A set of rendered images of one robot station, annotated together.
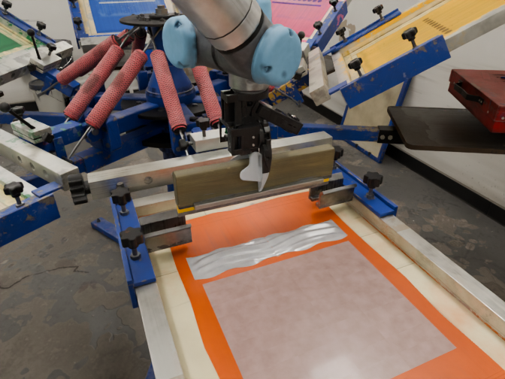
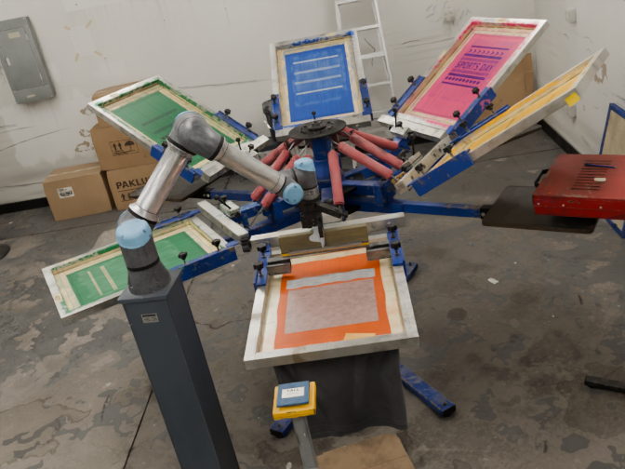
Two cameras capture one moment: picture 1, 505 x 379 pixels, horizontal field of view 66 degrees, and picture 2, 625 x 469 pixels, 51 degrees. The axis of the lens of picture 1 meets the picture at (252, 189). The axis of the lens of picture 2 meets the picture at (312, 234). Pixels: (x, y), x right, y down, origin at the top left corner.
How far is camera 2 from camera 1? 1.95 m
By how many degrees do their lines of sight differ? 26
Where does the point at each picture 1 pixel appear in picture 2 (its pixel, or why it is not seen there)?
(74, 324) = not seen: hidden behind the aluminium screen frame
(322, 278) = (344, 292)
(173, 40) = not seen: hidden behind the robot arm
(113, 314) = not seen: hidden behind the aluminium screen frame
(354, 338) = (339, 314)
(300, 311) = (324, 303)
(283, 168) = (336, 235)
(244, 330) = (295, 307)
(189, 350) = (271, 311)
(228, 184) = (305, 243)
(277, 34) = (288, 188)
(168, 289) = (272, 291)
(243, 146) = (308, 224)
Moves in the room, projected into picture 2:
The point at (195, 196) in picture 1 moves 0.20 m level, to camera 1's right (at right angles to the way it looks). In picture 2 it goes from (288, 247) to (334, 249)
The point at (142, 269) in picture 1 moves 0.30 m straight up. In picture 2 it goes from (261, 280) to (245, 212)
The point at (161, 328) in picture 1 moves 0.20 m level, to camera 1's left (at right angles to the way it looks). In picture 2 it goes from (260, 301) to (217, 297)
